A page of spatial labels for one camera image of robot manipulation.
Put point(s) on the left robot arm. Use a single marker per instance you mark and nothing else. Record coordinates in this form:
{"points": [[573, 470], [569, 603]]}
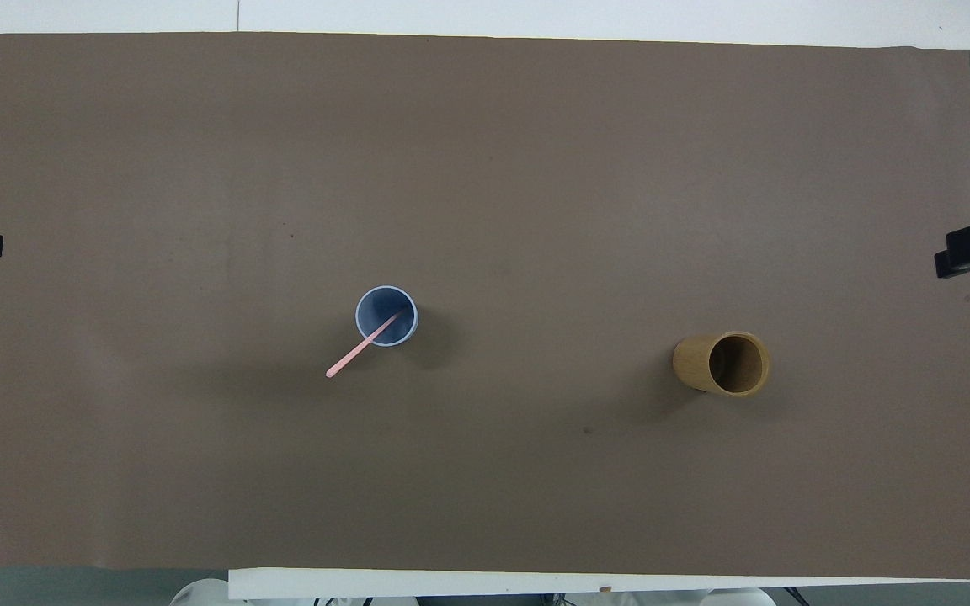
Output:
{"points": [[200, 593]]}

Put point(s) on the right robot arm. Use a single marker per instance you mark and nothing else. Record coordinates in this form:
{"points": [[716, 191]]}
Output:
{"points": [[738, 597]]}

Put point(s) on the blue cup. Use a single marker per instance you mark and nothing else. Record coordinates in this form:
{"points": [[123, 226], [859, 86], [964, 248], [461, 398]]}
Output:
{"points": [[377, 303]]}

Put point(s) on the pink chopstick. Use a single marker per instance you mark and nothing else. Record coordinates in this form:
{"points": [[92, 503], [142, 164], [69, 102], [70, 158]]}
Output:
{"points": [[354, 353]]}

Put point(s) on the wooden cup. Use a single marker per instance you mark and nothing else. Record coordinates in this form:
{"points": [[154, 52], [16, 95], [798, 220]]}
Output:
{"points": [[691, 363]]}

